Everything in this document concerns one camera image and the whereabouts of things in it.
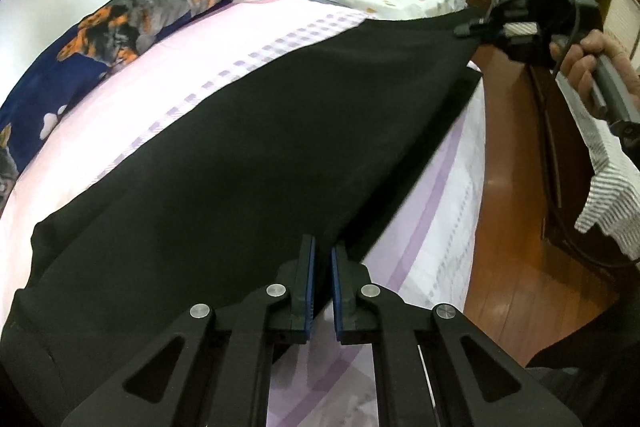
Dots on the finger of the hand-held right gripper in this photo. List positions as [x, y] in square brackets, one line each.
[492, 29]
[502, 4]

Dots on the pink purple checked bed sheet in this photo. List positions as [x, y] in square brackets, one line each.
[175, 72]

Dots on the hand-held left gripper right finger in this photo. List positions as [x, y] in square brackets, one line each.
[337, 302]

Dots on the person's right hand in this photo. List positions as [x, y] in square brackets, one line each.
[575, 67]

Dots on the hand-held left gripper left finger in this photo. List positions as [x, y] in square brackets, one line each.
[309, 307]

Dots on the person's right forearm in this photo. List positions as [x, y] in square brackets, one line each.
[605, 187]

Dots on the navy cat-print long pillow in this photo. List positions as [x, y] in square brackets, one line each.
[125, 17]

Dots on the person's leg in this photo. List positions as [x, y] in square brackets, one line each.
[590, 382]

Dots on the black pants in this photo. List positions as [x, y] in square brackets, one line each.
[240, 167]

